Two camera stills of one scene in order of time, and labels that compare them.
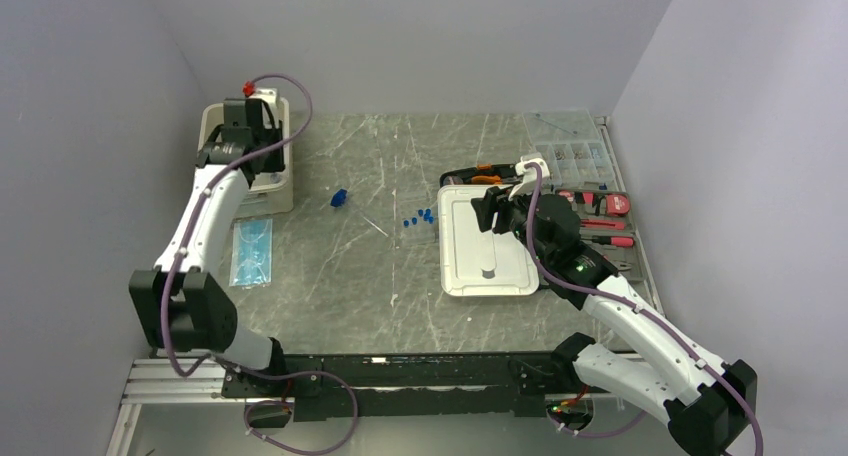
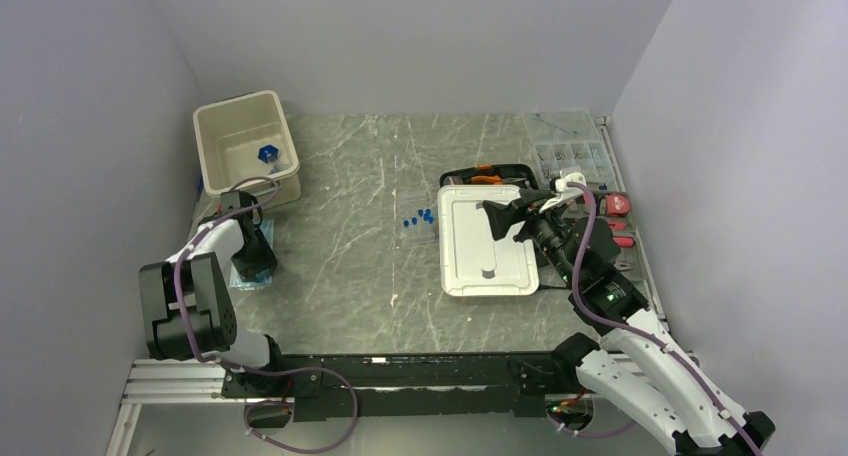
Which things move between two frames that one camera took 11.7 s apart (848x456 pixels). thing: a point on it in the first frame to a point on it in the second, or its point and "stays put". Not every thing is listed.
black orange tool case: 483,174 stays put
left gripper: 276,163 to 266,260
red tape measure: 617,204 stays put
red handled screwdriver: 617,241 stays put
